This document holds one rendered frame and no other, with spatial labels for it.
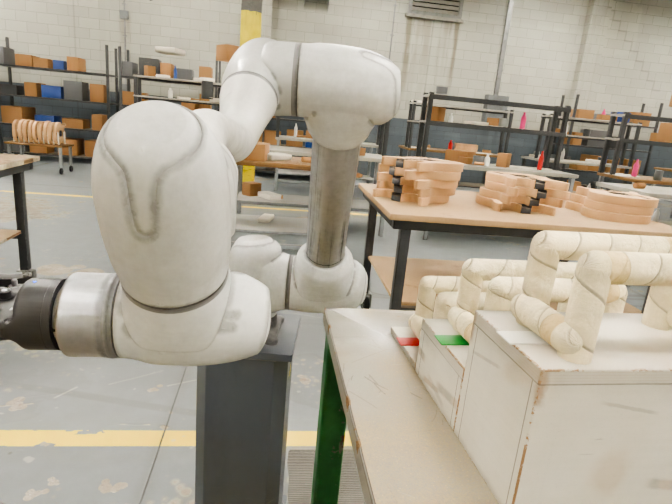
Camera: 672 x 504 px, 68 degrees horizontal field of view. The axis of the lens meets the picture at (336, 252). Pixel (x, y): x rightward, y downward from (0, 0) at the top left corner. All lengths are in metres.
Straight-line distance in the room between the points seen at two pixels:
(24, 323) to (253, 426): 0.98
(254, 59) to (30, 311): 0.57
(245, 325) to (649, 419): 0.42
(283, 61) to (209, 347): 0.57
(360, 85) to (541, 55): 12.30
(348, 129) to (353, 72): 0.10
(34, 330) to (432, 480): 0.45
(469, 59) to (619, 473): 12.01
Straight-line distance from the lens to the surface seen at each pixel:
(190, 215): 0.40
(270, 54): 0.94
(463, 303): 0.75
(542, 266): 0.59
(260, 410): 1.44
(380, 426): 0.69
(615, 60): 14.12
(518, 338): 0.57
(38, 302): 0.57
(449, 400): 0.71
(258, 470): 1.56
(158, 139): 0.39
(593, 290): 0.52
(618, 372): 0.56
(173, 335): 0.51
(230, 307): 0.51
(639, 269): 0.54
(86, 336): 0.55
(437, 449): 0.67
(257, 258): 1.32
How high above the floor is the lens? 1.31
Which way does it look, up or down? 15 degrees down
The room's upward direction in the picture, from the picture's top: 5 degrees clockwise
